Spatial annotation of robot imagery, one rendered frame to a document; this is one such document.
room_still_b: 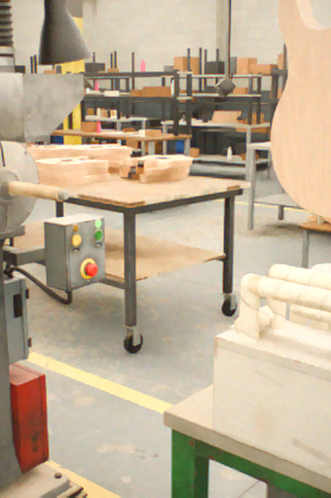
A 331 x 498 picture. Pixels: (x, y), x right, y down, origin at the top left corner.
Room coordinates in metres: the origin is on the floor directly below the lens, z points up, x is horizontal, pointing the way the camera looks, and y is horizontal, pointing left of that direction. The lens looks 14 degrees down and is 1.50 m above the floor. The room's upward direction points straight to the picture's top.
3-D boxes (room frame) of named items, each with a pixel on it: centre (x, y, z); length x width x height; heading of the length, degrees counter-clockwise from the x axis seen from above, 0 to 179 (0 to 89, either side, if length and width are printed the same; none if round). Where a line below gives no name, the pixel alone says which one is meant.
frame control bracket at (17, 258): (1.94, 0.37, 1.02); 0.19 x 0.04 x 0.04; 140
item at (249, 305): (1.03, -0.14, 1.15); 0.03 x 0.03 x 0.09
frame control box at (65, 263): (1.99, 0.34, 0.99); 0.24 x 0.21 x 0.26; 50
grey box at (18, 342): (2.02, 0.51, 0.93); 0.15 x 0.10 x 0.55; 50
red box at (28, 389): (2.02, 0.50, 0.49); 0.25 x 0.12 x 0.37; 50
